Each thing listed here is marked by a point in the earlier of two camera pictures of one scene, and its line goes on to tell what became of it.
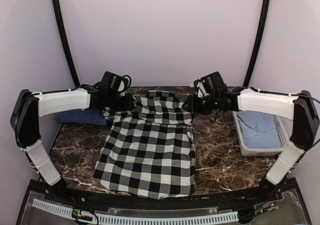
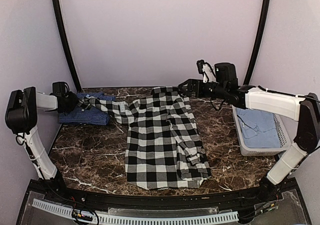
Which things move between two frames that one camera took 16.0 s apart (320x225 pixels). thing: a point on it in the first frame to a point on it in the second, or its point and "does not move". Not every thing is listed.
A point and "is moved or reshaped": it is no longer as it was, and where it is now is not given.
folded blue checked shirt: (94, 116) does not move
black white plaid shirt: (150, 151) is moved or reshaped
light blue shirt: (258, 130) does not move
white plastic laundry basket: (260, 135) does not move
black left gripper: (129, 105) to (75, 99)
